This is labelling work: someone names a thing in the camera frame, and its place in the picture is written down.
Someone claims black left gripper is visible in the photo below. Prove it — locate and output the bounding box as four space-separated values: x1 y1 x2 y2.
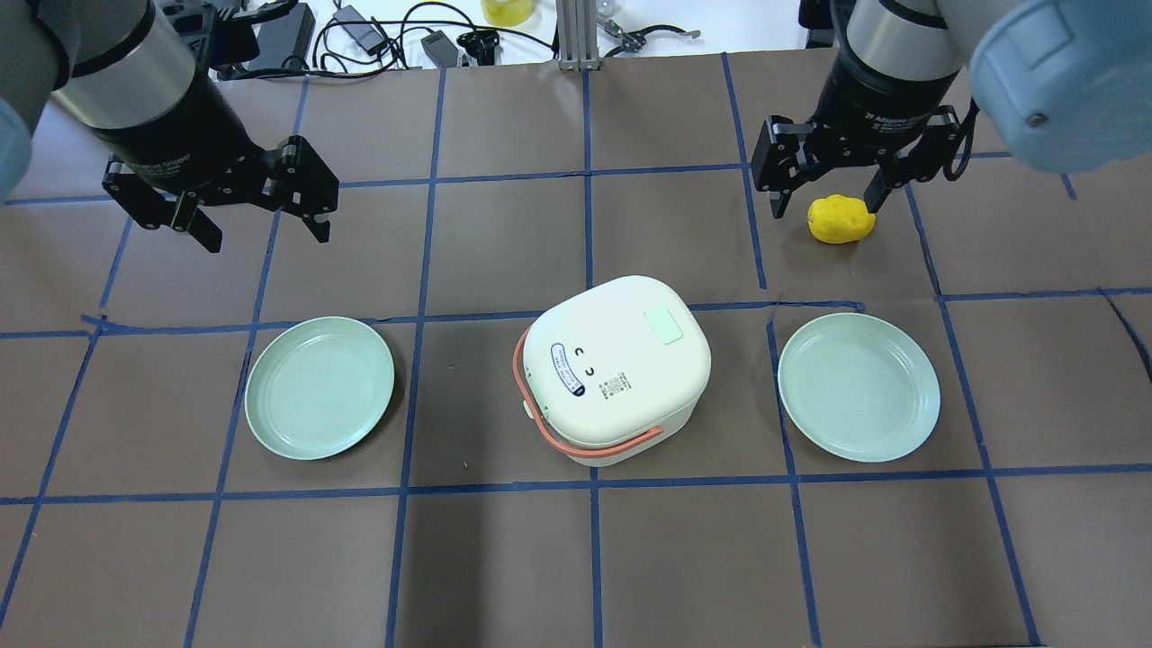
90 81 340 254

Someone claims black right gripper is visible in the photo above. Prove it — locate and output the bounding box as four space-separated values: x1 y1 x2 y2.
751 54 958 219

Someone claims white rice cooker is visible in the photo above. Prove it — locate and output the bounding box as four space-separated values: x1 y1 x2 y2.
513 276 712 468

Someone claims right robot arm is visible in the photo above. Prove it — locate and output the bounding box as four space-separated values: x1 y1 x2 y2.
750 1 1151 218

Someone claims yellow toy potato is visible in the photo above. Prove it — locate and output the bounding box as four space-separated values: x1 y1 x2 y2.
806 195 878 244

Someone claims pale green plate left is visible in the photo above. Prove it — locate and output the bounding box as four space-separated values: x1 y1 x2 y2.
243 316 396 461

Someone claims pale green plate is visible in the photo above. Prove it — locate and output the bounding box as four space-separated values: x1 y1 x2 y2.
778 312 941 464
243 316 396 461

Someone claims pale green plate right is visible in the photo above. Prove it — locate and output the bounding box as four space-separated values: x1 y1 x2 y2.
778 312 941 464

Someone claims black power adapter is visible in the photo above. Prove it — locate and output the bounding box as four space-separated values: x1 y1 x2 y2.
420 30 461 68

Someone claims aluminium frame post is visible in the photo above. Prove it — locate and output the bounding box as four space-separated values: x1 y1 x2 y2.
555 0 601 71

